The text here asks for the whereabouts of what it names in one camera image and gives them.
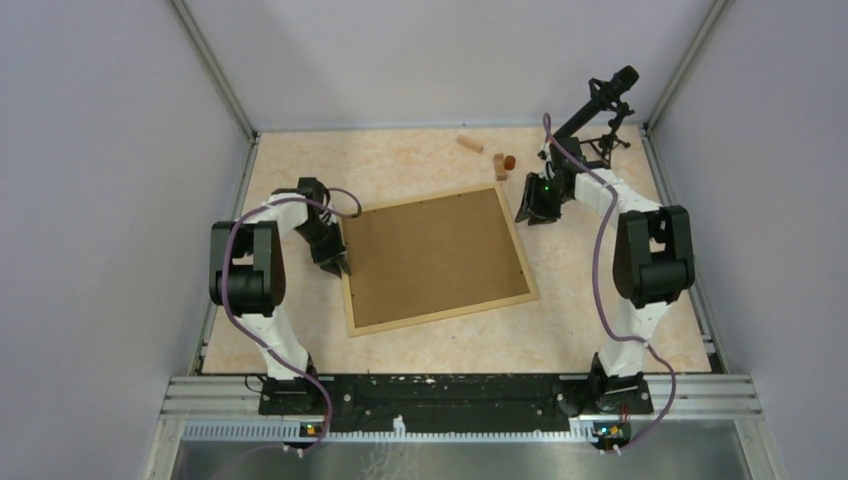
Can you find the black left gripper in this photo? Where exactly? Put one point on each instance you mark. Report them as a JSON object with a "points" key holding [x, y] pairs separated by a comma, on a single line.
{"points": [[334, 258]]}

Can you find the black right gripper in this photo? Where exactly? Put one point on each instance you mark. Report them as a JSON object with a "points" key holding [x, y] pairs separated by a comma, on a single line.
{"points": [[526, 211]]}

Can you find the light wooden picture frame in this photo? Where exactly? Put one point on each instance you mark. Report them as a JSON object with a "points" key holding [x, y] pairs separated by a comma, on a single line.
{"points": [[437, 321]]}

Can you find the brown cardboard backing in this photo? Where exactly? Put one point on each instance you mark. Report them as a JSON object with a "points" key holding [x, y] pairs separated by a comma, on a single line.
{"points": [[430, 255]]}

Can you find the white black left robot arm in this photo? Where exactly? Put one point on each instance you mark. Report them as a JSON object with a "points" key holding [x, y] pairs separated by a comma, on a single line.
{"points": [[247, 279]]}

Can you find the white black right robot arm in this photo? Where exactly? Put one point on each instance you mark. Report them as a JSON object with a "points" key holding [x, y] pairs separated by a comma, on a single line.
{"points": [[652, 265]]}

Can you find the upright wooden block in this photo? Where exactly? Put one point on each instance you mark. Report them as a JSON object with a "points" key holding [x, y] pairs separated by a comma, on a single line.
{"points": [[499, 167]]}

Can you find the flat wooden block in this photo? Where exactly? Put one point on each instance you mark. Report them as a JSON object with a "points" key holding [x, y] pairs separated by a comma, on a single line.
{"points": [[470, 143]]}

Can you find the black microphone tripod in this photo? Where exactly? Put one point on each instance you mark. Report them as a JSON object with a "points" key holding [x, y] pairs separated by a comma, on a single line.
{"points": [[604, 145]]}

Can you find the black microphone orange tip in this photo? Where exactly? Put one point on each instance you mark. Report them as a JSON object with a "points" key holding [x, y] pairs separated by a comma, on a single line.
{"points": [[605, 96]]}

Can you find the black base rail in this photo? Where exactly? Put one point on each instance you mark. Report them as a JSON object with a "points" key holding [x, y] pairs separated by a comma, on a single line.
{"points": [[453, 403]]}

